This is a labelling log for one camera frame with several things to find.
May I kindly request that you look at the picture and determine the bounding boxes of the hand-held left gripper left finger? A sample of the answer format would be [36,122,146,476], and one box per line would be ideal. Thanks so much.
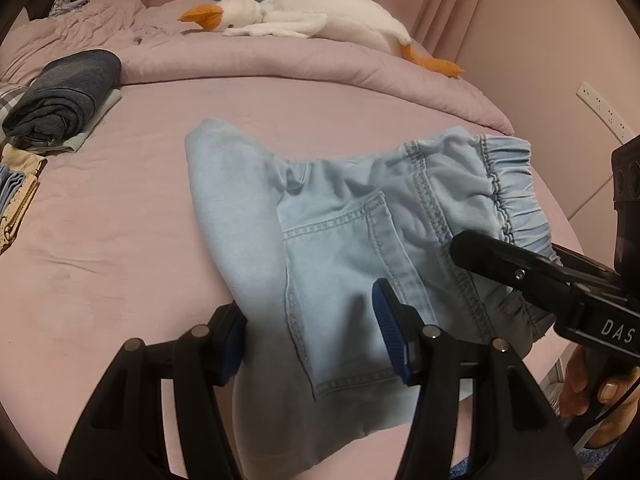
[57,300,248,480]

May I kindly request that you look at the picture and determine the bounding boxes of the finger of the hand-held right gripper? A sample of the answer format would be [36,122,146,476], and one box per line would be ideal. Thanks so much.
[550,244,621,286]
[449,230,601,328]

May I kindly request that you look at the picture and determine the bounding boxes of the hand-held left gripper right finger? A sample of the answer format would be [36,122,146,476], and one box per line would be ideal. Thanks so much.
[372,278,583,480]

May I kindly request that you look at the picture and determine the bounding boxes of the light blue denim pants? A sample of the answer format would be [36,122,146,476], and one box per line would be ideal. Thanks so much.
[185,117,556,466]

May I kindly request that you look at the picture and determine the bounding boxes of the person's right hand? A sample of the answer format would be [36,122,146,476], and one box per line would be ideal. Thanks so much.
[559,346,640,418]

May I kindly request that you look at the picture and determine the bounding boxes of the blue patterned clothing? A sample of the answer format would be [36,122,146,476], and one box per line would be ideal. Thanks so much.
[575,437,623,467]

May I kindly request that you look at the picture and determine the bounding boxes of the white power strip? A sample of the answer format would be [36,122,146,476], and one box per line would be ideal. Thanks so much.
[576,81,638,137]

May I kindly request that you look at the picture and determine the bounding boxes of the folded beige and blue clothes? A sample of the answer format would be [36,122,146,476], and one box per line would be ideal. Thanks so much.
[0,144,48,256]

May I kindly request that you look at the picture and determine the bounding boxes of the pale green folded cloth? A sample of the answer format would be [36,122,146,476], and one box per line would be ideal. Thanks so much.
[60,87,123,153]

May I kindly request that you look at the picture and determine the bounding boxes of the pink duvet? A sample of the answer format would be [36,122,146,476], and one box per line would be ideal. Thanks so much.
[0,0,516,136]

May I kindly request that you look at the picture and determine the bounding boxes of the dark blue folded garment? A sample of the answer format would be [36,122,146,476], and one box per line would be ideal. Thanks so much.
[2,49,123,148]

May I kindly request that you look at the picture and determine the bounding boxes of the white goose plush toy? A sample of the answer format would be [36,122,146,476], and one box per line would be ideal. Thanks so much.
[178,0,466,80]

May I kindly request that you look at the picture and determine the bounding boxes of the plaid cloth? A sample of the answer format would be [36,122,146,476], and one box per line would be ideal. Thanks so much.
[0,81,31,136]

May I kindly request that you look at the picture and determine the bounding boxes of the blue checked clothes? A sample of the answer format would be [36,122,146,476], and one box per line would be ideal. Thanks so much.
[49,0,93,17]

